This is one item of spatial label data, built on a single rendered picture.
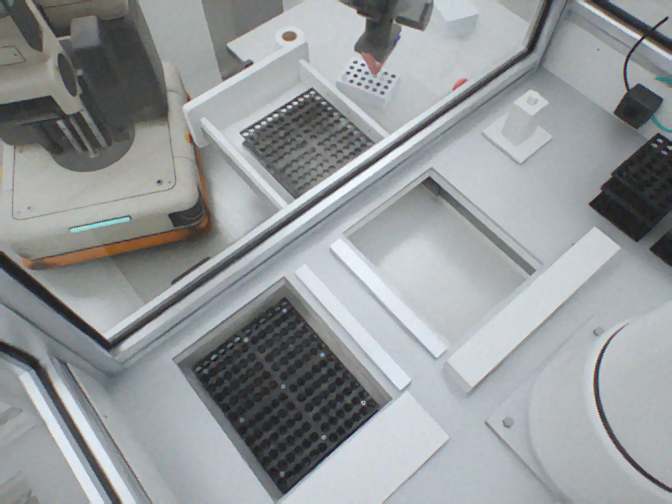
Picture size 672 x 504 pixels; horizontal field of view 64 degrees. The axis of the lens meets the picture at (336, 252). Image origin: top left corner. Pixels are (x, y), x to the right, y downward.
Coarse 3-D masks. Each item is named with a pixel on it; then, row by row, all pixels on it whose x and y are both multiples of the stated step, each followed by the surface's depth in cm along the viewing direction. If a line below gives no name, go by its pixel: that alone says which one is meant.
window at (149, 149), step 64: (0, 0) 34; (64, 0) 36; (128, 0) 40; (192, 0) 43; (256, 0) 47; (320, 0) 53; (384, 0) 59; (448, 0) 68; (512, 0) 79; (0, 64) 37; (64, 64) 40; (128, 64) 43; (192, 64) 48; (256, 64) 53; (320, 64) 60; (384, 64) 68; (448, 64) 79; (0, 128) 40; (64, 128) 43; (128, 128) 48; (192, 128) 53; (256, 128) 60; (320, 128) 68; (384, 128) 80; (0, 192) 44; (64, 192) 48; (128, 192) 53; (192, 192) 60; (256, 192) 69; (320, 192) 81; (64, 256) 54; (128, 256) 61; (192, 256) 69; (128, 320) 70
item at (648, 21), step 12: (600, 0) 87; (612, 0) 86; (624, 0) 84; (636, 0) 83; (648, 0) 81; (660, 0) 80; (624, 12) 85; (636, 12) 84; (648, 12) 82; (660, 12) 81; (648, 24) 83; (660, 36) 83
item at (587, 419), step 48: (576, 336) 75; (624, 336) 52; (528, 384) 72; (576, 384) 58; (624, 384) 49; (528, 432) 68; (576, 432) 58; (624, 432) 50; (576, 480) 62; (624, 480) 53
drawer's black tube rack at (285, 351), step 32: (288, 320) 83; (224, 352) 83; (256, 352) 80; (288, 352) 80; (320, 352) 80; (224, 384) 78; (256, 384) 81; (288, 384) 78; (320, 384) 78; (352, 384) 81; (256, 416) 79; (288, 416) 76; (320, 416) 79; (352, 416) 76; (256, 448) 77; (288, 448) 74; (320, 448) 77; (288, 480) 72
